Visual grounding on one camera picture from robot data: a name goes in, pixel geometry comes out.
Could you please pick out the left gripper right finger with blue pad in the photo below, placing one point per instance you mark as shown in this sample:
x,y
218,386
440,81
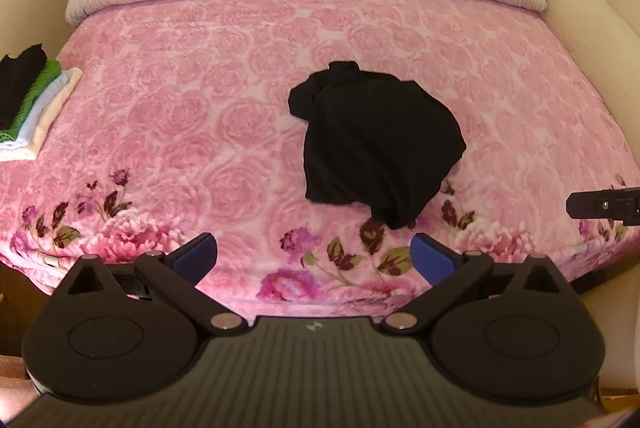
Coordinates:
x,y
451,276

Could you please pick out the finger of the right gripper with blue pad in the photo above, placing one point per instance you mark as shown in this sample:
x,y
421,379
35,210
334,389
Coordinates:
x,y
619,205

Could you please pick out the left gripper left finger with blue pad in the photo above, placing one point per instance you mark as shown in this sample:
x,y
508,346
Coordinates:
x,y
172,279

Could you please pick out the black trousers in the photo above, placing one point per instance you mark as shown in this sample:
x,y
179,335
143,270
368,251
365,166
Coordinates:
x,y
374,139

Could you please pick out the pink floral blanket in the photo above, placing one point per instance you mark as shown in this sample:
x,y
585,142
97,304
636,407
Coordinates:
x,y
180,125

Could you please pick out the cream folded garment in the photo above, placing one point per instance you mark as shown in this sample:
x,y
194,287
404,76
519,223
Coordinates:
x,y
46,119

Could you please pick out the light blue folded garment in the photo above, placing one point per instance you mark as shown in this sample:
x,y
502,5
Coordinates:
x,y
21,139

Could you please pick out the green folded garment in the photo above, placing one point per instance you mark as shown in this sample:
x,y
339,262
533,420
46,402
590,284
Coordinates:
x,y
50,71

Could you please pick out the black folded garment on stack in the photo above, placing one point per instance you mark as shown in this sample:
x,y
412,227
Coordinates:
x,y
16,77

